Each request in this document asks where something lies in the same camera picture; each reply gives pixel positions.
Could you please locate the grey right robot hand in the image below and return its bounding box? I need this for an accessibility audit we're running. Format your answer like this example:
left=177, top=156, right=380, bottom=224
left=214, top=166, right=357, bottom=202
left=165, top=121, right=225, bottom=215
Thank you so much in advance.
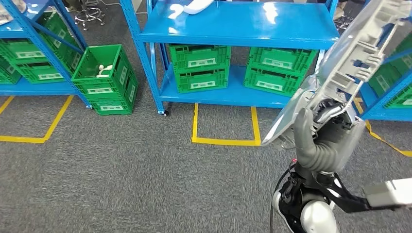
left=293, top=99, right=367, bottom=174

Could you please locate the grey plastic wheel hubcap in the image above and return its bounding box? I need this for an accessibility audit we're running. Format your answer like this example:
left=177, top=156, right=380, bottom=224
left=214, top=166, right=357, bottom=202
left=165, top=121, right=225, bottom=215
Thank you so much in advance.
left=261, top=0, right=412, bottom=150

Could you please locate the blue metal shelf rack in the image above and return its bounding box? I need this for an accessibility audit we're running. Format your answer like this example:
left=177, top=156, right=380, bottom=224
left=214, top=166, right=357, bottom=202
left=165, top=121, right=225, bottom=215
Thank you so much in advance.
left=354, top=32, right=412, bottom=122
left=0, top=0, right=92, bottom=109
left=120, top=0, right=340, bottom=117

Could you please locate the white plastic cover part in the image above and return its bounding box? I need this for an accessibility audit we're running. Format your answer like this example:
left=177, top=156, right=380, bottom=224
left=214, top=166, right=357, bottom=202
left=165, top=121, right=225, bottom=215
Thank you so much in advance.
left=183, top=0, right=215, bottom=15

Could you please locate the yellow floor tape strip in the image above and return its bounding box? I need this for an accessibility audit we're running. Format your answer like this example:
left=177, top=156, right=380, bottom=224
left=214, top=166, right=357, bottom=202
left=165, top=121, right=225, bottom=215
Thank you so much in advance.
left=353, top=98, right=412, bottom=158

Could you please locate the open green plastic crate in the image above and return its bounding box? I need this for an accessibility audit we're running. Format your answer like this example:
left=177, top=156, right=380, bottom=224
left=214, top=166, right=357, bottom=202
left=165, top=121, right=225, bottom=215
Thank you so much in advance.
left=70, top=44, right=139, bottom=99

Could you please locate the large tilted green crate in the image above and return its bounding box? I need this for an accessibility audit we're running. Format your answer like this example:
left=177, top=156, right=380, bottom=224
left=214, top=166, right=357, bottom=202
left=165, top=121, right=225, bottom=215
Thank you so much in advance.
left=35, top=12, right=84, bottom=75

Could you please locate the grey round disc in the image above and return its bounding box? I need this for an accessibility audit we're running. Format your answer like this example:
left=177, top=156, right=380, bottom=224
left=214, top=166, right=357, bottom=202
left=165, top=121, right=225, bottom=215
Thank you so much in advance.
left=0, top=0, right=26, bottom=26

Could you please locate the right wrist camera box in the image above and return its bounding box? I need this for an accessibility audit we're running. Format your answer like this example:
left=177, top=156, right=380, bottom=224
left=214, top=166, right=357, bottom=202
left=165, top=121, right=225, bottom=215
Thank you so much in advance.
left=363, top=178, right=412, bottom=210

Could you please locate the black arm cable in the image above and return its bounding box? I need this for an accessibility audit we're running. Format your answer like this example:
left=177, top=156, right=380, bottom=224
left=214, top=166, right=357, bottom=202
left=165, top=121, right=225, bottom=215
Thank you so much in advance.
left=270, top=167, right=295, bottom=233

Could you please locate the white charger with cable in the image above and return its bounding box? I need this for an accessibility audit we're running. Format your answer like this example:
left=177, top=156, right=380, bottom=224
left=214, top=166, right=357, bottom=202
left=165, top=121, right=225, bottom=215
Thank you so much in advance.
left=96, top=64, right=114, bottom=79

